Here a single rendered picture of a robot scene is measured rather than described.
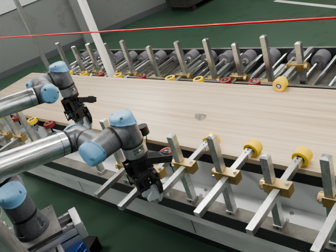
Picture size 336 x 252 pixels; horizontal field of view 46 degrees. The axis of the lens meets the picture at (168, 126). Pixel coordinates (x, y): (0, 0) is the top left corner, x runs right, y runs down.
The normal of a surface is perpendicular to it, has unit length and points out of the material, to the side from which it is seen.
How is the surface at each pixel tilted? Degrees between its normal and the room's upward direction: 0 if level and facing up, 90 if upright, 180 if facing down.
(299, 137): 0
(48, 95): 90
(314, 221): 0
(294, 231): 0
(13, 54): 90
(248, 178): 90
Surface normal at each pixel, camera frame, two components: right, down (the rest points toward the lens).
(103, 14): 0.44, 0.33
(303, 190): -0.60, 0.55
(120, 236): -0.29, -0.83
